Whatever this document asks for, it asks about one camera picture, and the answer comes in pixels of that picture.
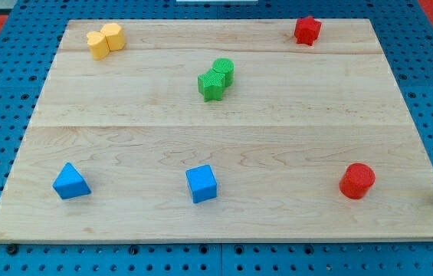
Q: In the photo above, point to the red cylinder block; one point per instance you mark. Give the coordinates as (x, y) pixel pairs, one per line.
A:
(357, 180)

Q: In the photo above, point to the green star block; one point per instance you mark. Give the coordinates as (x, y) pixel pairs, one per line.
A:
(211, 85)

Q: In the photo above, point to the red star block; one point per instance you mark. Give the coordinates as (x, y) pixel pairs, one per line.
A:
(307, 30)

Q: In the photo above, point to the blue cube block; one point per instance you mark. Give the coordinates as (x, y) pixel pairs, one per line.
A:
(202, 183)

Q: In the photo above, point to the green cylinder block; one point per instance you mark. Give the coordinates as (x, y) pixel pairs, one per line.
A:
(226, 67)

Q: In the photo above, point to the wooden board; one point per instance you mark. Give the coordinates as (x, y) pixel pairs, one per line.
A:
(278, 142)

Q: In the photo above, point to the yellow hexagon block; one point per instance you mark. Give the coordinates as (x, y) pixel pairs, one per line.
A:
(115, 36)

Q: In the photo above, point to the yellow heart block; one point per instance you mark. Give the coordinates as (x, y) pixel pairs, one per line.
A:
(97, 44)

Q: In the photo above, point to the blue triangle block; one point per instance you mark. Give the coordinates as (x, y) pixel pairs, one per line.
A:
(70, 183)

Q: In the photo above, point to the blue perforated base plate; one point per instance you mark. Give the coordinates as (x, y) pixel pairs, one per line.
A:
(28, 43)

